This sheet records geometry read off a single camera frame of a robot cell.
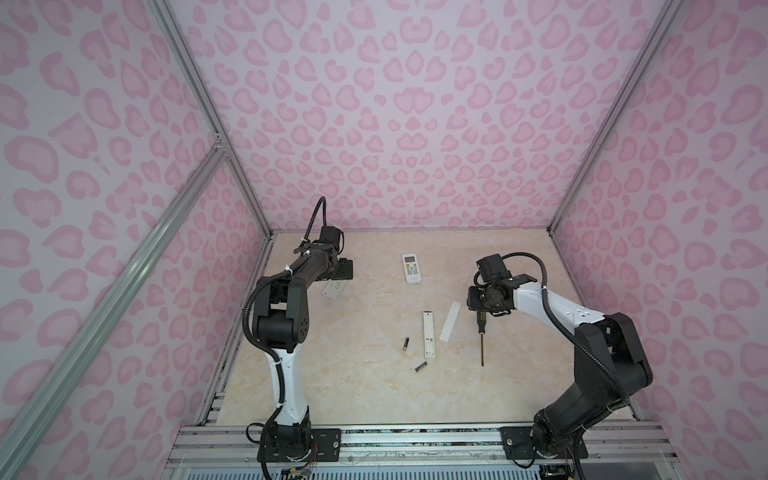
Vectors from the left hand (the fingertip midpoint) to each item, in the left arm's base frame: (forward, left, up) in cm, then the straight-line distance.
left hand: (337, 268), depth 102 cm
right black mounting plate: (-52, -48, -5) cm, 71 cm away
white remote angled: (-5, +2, -5) cm, 8 cm away
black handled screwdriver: (-20, -46, -4) cm, 51 cm away
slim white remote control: (-24, -30, -4) cm, 38 cm away
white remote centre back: (+2, -26, -4) cm, 26 cm away
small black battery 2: (-26, -22, -5) cm, 35 cm away
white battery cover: (-18, -37, -5) cm, 41 cm away
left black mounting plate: (-52, -2, -3) cm, 52 cm away
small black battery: (-32, -27, -5) cm, 42 cm away
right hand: (-15, -44, +2) cm, 46 cm away
